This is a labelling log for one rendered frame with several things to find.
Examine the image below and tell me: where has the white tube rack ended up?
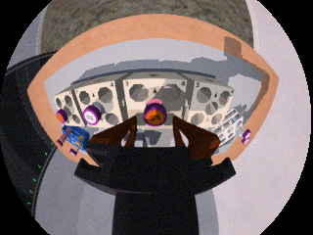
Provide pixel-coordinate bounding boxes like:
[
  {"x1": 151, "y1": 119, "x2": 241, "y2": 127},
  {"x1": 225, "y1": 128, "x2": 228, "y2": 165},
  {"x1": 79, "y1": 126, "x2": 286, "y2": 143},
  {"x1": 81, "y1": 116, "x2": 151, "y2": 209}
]
[{"x1": 210, "y1": 108, "x2": 243, "y2": 146}]

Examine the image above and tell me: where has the blue tube rack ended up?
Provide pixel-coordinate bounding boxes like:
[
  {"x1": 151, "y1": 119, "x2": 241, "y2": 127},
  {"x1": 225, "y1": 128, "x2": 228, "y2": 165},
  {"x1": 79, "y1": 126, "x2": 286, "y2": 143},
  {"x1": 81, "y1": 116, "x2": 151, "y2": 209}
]
[{"x1": 62, "y1": 125, "x2": 89, "y2": 151}]

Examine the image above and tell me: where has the grey flat mat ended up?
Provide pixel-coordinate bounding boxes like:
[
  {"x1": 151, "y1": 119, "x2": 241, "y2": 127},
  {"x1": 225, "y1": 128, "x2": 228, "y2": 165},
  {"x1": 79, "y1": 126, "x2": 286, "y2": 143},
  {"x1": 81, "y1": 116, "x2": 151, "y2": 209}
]
[{"x1": 44, "y1": 38, "x2": 263, "y2": 147}]

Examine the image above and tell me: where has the beige bucket adapter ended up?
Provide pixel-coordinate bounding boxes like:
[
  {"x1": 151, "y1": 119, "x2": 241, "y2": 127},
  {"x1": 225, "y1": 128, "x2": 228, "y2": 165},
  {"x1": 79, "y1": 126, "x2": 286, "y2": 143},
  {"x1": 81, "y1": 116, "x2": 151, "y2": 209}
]
[
  {"x1": 74, "y1": 72, "x2": 129, "y2": 127},
  {"x1": 123, "y1": 71, "x2": 187, "y2": 128},
  {"x1": 180, "y1": 72, "x2": 235, "y2": 127},
  {"x1": 53, "y1": 79, "x2": 92, "y2": 126}
]

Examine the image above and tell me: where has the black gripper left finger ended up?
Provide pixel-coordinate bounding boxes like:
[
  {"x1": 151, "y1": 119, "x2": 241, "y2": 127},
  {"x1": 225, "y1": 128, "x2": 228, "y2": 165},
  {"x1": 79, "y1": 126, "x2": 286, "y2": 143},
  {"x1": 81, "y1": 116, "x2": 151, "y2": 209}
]
[{"x1": 89, "y1": 116, "x2": 137, "y2": 147}]

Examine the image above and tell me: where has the tube with pink liquid and purple cap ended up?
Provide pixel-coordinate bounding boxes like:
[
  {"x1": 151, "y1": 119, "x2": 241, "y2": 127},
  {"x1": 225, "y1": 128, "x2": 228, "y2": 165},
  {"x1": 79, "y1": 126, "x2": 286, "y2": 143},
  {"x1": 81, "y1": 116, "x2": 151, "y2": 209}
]
[{"x1": 143, "y1": 99, "x2": 167, "y2": 127}]

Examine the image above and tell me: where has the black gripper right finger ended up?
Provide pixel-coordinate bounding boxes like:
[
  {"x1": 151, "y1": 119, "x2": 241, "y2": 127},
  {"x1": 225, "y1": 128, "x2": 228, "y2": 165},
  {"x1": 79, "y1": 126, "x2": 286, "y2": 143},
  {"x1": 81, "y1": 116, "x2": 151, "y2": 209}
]
[{"x1": 172, "y1": 116, "x2": 221, "y2": 161}]

